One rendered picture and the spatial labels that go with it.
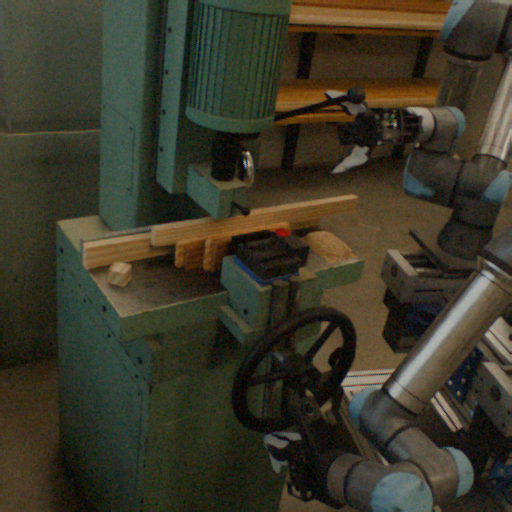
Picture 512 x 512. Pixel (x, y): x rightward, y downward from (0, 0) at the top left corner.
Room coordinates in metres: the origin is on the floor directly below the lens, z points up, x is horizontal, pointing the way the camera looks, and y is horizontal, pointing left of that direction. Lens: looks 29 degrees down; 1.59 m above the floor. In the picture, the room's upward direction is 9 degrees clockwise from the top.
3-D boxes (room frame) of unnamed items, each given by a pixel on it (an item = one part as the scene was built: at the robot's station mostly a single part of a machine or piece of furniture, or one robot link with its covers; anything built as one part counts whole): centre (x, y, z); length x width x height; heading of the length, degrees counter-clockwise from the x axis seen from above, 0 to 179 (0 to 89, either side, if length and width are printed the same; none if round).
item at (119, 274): (1.05, 0.26, 0.92); 0.03 x 0.03 x 0.03; 80
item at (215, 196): (1.26, 0.11, 1.03); 0.14 x 0.07 x 0.09; 38
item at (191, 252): (1.21, 0.04, 0.93); 0.25 x 0.02 x 0.05; 128
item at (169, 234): (1.32, 0.00, 0.95); 0.55 x 0.02 x 0.04; 128
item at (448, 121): (1.37, -0.34, 1.21); 0.11 x 0.08 x 0.09; 128
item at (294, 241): (1.10, -0.04, 0.99); 0.13 x 0.11 x 0.06; 128
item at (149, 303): (1.16, 0.02, 0.87); 0.61 x 0.30 x 0.06; 128
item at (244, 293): (1.10, -0.03, 0.92); 0.15 x 0.13 x 0.09; 128
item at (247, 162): (1.42, 0.08, 1.02); 0.12 x 0.03 x 0.12; 38
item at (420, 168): (1.36, -0.36, 1.12); 0.11 x 0.08 x 0.11; 71
